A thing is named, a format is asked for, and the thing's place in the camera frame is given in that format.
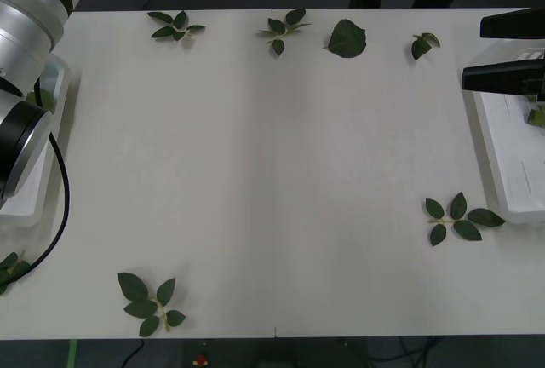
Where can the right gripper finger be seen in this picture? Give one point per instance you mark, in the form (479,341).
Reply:
(515,25)
(498,78)

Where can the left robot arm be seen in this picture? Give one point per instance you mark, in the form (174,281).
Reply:
(25,14)

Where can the shallow white box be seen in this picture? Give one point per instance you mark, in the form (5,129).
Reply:
(502,151)
(42,204)

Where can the small curled green leaf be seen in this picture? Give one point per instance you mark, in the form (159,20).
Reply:
(420,47)

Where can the loose green leaf twig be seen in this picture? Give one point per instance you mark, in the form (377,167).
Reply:
(133,286)
(8,262)
(466,229)
(277,26)
(179,21)

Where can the large single green leaf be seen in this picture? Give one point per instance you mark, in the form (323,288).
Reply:
(349,38)

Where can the small red object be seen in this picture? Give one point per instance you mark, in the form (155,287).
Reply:
(200,360)

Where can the artificial flower green leaves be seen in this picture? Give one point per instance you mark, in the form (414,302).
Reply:
(47,101)

